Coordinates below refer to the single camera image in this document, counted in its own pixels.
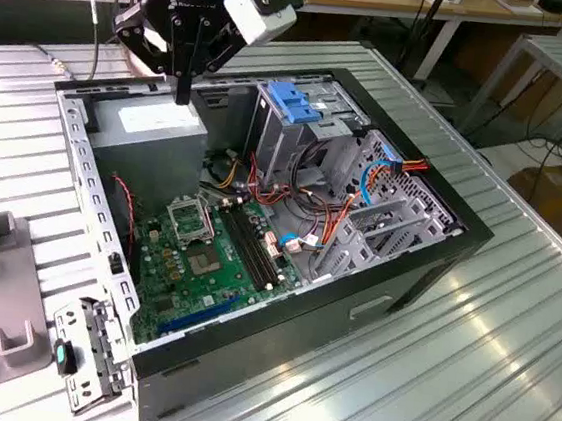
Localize red yellow power wire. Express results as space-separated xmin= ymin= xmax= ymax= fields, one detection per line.
xmin=389 ymin=153 xmax=431 ymax=181

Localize black latch with teal tab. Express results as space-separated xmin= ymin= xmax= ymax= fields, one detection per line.
xmin=51 ymin=339 xmax=80 ymax=377

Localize blue drive cage latch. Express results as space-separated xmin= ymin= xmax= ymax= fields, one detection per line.
xmin=263 ymin=78 xmax=325 ymax=128

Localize metal socket cover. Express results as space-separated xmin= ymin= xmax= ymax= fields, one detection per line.
xmin=163 ymin=196 xmax=219 ymax=251

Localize black cable with white label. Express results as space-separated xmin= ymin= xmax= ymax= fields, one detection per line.
xmin=70 ymin=0 xmax=107 ymax=86

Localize yellow orange wire bundle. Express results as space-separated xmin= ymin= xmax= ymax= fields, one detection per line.
xmin=211 ymin=156 xmax=241 ymax=191

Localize grey slot retainer bracket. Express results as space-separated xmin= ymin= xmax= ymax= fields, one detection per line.
xmin=43 ymin=294 xmax=144 ymax=420

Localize CPU socket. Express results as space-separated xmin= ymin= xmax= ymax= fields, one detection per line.
xmin=183 ymin=243 xmax=231 ymax=282

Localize grey metal drive cage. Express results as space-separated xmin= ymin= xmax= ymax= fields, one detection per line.
xmin=240 ymin=69 xmax=376 ymax=200

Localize black case fan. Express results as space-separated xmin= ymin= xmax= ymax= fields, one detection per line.
xmin=96 ymin=171 xmax=153 ymax=290

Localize short light blue wire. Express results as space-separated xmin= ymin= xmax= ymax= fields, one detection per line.
xmin=276 ymin=230 xmax=310 ymax=255

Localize grey power supply box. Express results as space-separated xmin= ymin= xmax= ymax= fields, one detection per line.
xmin=78 ymin=83 xmax=215 ymax=213

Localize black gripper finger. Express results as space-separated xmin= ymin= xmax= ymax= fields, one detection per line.
xmin=104 ymin=0 xmax=194 ymax=106
xmin=182 ymin=12 xmax=248 ymax=111

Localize blue flat data wire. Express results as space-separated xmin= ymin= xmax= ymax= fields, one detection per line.
xmin=356 ymin=143 xmax=400 ymax=211

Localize black RAM slot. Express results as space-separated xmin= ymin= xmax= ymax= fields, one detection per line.
xmin=220 ymin=206 xmax=276 ymax=291
xmin=227 ymin=205 xmax=282 ymax=290
xmin=213 ymin=206 xmax=270 ymax=293
xmin=234 ymin=204 xmax=287 ymax=288

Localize black open PC case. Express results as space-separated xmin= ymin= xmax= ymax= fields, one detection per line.
xmin=17 ymin=37 xmax=510 ymax=421

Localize grey parts rack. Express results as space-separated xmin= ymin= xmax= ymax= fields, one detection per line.
xmin=0 ymin=209 xmax=69 ymax=401

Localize red black twisted wire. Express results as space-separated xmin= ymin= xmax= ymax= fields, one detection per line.
xmin=103 ymin=174 xmax=144 ymax=259

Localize white camera box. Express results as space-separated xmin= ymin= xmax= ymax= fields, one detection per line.
xmin=217 ymin=0 xmax=307 ymax=52

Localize grey metal disk bay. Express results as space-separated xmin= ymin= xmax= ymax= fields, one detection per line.
xmin=309 ymin=186 xmax=457 ymax=297

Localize orange red wire bundle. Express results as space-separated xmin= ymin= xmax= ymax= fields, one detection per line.
xmin=244 ymin=150 xmax=299 ymax=209

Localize green motherboard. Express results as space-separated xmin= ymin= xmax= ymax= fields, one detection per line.
xmin=120 ymin=187 xmax=313 ymax=362

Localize blue expansion slot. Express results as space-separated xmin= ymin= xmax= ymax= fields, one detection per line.
xmin=155 ymin=285 xmax=242 ymax=345

